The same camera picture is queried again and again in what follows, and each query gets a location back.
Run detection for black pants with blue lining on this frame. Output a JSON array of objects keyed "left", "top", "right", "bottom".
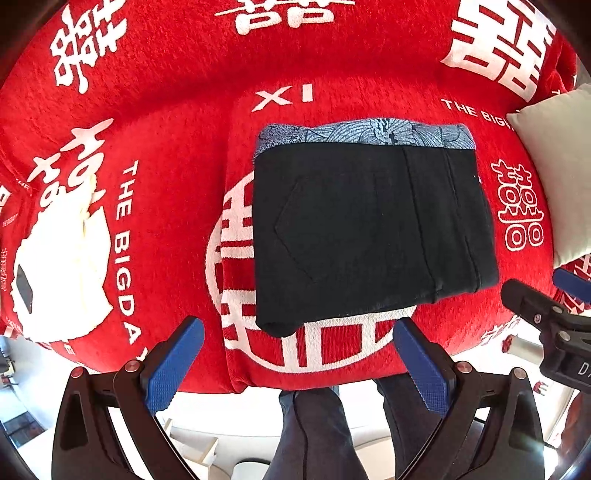
[{"left": 252, "top": 117, "right": 500, "bottom": 339}]

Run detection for person's right leg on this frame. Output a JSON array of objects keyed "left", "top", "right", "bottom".
[{"left": 373, "top": 377, "right": 446, "bottom": 480}]

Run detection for dark flat object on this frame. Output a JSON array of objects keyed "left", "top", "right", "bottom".
[{"left": 15, "top": 265, "right": 37, "bottom": 315}]

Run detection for white cardboard box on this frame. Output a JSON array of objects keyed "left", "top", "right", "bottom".
[{"left": 164, "top": 418, "right": 219, "bottom": 466}]

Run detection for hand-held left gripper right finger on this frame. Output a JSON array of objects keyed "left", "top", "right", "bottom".
[{"left": 393, "top": 318, "right": 546, "bottom": 480}]

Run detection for white fluffy cloth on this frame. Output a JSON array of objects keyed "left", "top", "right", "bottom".
[{"left": 13, "top": 182, "right": 114, "bottom": 343}]

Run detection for white pillow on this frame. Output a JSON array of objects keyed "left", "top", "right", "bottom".
[{"left": 506, "top": 87, "right": 591, "bottom": 269}]

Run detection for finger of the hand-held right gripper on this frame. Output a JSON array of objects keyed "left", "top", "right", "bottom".
[
  {"left": 501, "top": 278, "right": 573, "bottom": 335},
  {"left": 552, "top": 268, "right": 591, "bottom": 305}
]

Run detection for red printed blanket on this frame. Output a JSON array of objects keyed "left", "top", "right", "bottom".
[{"left": 0, "top": 0, "right": 591, "bottom": 395}]

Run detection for white roll with red end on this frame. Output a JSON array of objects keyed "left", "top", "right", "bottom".
[{"left": 502, "top": 336, "right": 542, "bottom": 361}]

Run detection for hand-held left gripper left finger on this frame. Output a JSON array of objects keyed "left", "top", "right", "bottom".
[{"left": 52, "top": 318, "right": 205, "bottom": 480}]

